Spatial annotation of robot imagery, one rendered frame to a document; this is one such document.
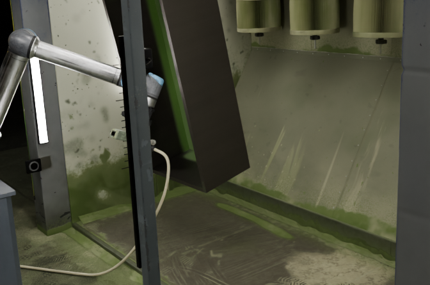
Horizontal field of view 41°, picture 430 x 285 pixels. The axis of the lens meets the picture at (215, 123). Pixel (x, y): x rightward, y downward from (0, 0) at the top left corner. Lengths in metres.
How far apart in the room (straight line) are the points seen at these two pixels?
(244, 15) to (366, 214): 1.69
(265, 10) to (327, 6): 0.59
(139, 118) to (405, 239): 0.91
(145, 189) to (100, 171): 2.15
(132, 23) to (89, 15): 2.09
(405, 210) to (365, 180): 1.99
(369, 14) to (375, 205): 1.11
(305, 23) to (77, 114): 1.63
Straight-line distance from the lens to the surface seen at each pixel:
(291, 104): 4.20
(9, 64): 3.07
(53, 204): 4.04
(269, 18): 4.24
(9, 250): 3.13
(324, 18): 3.82
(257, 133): 4.30
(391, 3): 3.44
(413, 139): 1.56
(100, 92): 4.02
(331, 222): 3.65
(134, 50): 1.89
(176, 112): 3.76
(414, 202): 1.61
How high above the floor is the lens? 1.57
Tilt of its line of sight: 13 degrees down
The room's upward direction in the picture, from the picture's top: 3 degrees counter-clockwise
